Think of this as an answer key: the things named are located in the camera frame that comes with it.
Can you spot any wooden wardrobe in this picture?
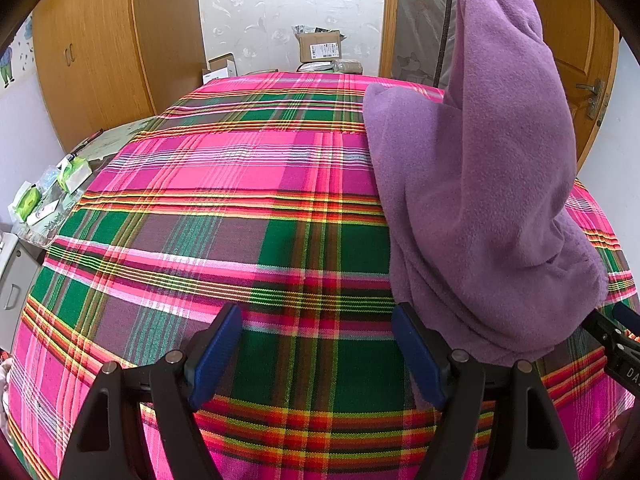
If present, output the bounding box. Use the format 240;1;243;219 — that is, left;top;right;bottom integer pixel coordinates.
32;0;206;153

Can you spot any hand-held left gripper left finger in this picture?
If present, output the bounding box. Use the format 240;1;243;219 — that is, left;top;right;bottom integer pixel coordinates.
60;302;244;480

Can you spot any purple fleece garment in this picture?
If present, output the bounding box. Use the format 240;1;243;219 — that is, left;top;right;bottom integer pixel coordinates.
362;0;608;367

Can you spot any cartoon wall sticker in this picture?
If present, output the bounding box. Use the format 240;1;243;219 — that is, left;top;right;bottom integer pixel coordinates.
0;15;33;88

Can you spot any glass-top side table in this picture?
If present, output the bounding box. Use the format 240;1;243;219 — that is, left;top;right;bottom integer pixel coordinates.
10;127;133;248

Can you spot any person's right hand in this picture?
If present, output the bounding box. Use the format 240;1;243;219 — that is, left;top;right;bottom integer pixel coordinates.
606;410;632;467

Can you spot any clear plastic door curtain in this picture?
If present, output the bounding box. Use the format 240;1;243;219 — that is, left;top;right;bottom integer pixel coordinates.
390;0;473;88

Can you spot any white drawer cabinet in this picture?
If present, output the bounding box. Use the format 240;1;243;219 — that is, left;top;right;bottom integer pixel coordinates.
0;232;43;351

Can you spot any metal door handle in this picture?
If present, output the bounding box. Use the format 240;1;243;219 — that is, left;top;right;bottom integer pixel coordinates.
575;79;608;121

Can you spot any blue tissue pack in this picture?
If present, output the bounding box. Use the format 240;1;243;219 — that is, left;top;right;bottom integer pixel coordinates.
37;167;63;193

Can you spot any white green tissue pack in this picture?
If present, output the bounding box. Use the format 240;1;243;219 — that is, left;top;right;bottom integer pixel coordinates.
27;195;76;226

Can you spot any brown cardboard box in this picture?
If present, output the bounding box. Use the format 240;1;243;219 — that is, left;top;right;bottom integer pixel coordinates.
293;27;347;63

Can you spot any wooden door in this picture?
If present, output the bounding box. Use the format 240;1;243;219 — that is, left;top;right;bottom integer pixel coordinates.
520;0;621;171

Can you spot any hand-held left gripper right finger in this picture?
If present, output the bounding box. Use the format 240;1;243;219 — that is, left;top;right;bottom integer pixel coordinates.
391;302;581;480

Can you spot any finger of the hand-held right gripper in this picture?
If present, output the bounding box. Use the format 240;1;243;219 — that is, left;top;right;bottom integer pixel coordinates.
582;310;640;357

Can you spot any pink green plaid bed sheet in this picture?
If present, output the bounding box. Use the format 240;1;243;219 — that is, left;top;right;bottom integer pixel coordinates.
2;72;640;480

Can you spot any white carton box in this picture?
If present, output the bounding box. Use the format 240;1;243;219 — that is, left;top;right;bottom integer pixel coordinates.
208;53;237;81

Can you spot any wooden door frame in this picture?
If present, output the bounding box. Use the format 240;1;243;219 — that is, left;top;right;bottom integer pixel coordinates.
378;0;402;80

